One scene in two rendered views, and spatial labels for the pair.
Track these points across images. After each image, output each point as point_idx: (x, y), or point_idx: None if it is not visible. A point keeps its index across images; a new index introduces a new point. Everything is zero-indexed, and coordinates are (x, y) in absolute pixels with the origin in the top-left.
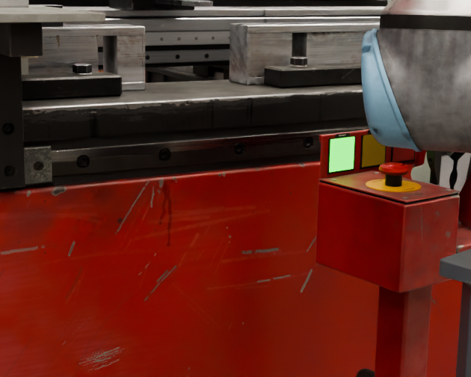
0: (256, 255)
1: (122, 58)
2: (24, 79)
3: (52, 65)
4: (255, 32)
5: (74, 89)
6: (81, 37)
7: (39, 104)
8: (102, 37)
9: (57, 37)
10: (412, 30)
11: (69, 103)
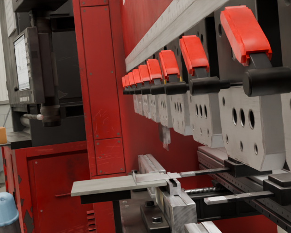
0: None
1: (171, 221)
2: (144, 215)
3: (166, 213)
4: (185, 231)
5: (147, 227)
6: (166, 203)
7: (131, 228)
8: (281, 209)
9: (165, 200)
10: None
11: (130, 232)
